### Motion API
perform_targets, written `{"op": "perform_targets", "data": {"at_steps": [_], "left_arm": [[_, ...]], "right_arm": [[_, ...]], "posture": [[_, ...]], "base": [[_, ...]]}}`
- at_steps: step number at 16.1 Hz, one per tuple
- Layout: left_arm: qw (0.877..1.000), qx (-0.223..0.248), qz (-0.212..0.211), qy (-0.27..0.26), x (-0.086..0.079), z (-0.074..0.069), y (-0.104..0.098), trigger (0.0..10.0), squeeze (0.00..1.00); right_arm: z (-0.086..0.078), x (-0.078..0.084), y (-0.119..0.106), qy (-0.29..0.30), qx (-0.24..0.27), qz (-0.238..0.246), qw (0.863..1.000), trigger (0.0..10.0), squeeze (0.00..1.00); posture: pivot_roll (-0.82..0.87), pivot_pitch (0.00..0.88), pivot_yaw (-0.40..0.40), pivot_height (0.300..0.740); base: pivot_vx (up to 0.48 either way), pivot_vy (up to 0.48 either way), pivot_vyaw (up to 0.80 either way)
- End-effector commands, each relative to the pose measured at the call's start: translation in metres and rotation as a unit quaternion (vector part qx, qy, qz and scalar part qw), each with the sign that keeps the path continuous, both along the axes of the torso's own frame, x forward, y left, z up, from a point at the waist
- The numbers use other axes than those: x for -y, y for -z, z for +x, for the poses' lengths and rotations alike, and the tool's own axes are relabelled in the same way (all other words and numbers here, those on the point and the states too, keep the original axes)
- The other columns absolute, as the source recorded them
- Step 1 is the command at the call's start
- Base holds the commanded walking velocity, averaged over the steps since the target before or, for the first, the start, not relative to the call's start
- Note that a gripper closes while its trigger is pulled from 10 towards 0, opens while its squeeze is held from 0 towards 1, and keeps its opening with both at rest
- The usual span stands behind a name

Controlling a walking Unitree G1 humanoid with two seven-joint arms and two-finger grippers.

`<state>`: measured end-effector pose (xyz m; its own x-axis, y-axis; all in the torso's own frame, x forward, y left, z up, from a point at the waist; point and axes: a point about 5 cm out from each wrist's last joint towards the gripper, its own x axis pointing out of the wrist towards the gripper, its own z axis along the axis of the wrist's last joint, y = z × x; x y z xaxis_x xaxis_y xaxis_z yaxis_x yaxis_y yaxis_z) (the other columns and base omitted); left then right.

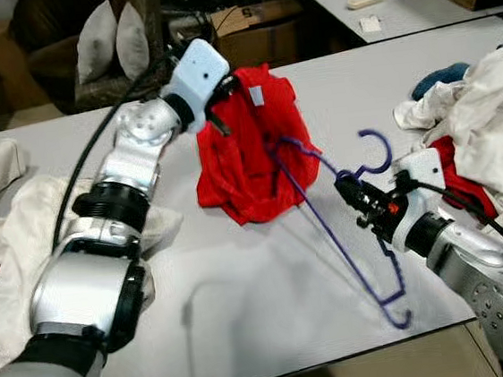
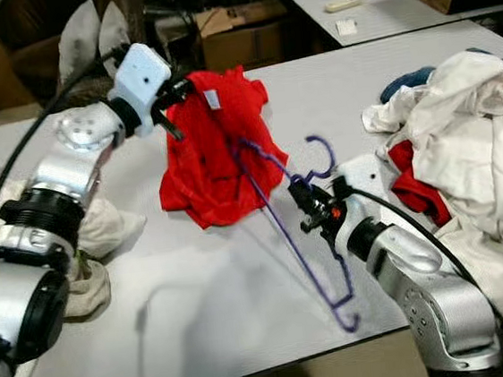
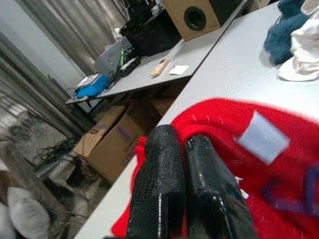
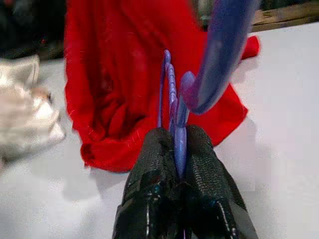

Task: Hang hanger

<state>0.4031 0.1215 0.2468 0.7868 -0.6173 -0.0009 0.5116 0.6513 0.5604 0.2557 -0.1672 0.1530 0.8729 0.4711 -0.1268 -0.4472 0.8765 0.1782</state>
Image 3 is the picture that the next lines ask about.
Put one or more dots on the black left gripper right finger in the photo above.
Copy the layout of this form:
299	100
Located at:
209	189

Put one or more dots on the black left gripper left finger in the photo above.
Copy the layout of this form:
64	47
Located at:
159	174

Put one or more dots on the red knit shirt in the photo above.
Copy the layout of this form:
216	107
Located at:
249	117

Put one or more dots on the grey side table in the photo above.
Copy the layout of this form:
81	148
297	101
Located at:
149	79

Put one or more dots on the white paper sheet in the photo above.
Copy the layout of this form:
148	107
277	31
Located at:
179	69

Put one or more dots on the wooden brush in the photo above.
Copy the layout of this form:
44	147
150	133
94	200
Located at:
160	67

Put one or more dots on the bright blue bag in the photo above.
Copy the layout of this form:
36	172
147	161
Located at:
92	88

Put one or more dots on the grey electronic device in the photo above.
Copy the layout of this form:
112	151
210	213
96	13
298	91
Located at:
109	57

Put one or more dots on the black equipment box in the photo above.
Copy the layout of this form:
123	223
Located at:
152	35

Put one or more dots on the cardboard speaker box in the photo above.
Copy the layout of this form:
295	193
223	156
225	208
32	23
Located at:
177	20

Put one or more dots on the grey curtain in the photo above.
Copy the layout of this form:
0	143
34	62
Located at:
74	30

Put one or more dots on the dark blue crumpled cloth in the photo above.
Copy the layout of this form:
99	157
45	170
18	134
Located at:
281	37

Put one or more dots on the white crumpled cloth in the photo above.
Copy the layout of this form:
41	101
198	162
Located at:
304	49

